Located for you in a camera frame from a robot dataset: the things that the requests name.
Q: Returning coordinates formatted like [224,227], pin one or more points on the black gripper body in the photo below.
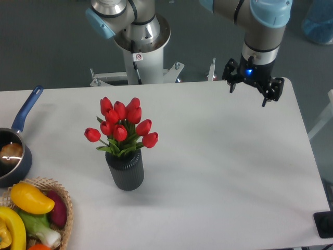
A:
[255,75]

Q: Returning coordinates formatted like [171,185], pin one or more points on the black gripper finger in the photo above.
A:
[273,91]
[231,74]

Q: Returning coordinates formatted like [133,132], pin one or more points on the red tulip bouquet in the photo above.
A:
[122,130]

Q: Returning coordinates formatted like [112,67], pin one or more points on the dark grey ribbed vase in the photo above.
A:
[128,172]

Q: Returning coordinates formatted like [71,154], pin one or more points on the blue plastic bag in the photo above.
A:
[317,24]

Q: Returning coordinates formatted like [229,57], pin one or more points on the black device at table edge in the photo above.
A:
[323,221]

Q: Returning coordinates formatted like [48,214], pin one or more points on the purple sweet potato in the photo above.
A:
[58,215]

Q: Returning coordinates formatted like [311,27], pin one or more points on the yellow mango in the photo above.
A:
[30,199]

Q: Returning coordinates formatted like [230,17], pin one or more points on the green white leek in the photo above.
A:
[38,226]

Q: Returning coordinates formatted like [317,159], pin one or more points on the orange fruit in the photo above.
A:
[39,247]

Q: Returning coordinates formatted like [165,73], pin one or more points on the yellow bell pepper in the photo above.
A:
[16,228]

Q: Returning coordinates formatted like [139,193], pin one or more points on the white frame at right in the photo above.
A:
[324,117]

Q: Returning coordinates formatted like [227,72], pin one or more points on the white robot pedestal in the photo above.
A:
[143,53]

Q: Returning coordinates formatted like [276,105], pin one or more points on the blue handled saucepan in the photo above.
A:
[16,157]

